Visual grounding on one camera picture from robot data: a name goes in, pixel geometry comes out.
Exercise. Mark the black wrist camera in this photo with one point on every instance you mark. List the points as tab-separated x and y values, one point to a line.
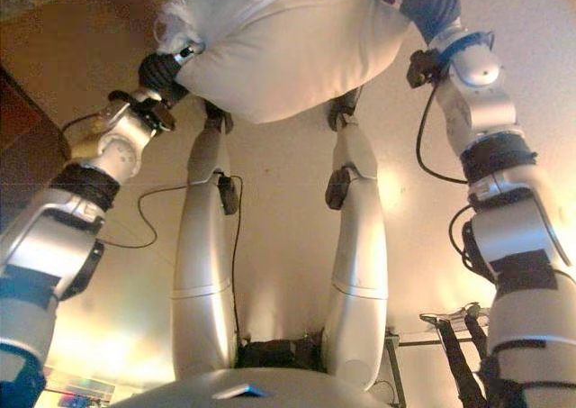
422	68
157	113

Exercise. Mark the brown wooden cabinet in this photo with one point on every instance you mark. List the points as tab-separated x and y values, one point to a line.
27	133

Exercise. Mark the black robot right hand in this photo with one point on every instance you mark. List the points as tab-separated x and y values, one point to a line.
434	2

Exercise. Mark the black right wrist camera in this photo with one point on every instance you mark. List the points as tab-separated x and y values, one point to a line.
422	68

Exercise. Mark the silver robot torso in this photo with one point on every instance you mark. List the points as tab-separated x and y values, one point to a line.
202	390

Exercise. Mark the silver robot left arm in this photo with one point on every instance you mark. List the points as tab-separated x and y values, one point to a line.
49	241

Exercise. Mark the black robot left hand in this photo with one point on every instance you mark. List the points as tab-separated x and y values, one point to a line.
157	72

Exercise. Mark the black cloth item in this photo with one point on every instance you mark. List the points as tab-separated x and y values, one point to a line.
461	363

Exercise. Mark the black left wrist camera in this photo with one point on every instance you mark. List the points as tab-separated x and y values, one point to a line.
157	113

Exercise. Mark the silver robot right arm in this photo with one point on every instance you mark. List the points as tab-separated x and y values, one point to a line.
508	228

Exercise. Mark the colourful printed box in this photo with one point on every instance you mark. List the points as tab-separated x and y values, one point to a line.
81	390

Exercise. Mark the silver robot left leg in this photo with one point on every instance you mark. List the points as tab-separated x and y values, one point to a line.
202	255

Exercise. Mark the white cushion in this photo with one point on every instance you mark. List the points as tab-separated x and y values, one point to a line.
292	52

